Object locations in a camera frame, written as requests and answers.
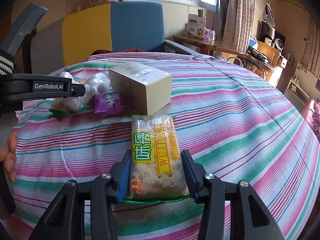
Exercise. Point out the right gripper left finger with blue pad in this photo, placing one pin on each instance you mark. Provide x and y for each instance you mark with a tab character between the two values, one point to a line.
120	178

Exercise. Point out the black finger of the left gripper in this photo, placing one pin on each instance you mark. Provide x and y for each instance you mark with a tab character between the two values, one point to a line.
77	90

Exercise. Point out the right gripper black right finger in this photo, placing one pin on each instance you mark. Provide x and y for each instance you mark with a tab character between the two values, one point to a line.
194	173

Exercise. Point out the purple snack packet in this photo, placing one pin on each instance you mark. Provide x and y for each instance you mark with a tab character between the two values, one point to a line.
108	104

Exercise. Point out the yellow cracker packet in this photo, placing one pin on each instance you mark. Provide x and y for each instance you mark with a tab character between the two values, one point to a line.
156	172

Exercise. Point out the beige cardboard box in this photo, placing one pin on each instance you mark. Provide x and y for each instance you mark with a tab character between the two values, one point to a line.
148	89

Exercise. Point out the left hand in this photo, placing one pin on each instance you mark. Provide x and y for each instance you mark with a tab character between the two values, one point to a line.
8	157

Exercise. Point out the green snack packet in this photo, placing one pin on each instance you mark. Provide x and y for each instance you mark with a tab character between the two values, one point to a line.
59	109

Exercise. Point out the striped pink green bedsheet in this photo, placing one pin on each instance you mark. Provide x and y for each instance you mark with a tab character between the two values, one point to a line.
234	123

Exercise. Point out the grey yellow blue chair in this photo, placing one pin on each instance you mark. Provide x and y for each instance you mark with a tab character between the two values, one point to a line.
108	28

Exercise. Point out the wooden desk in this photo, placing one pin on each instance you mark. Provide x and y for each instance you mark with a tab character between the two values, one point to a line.
206	45

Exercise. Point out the white carton on desk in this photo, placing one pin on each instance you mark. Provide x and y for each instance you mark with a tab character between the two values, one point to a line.
196	26

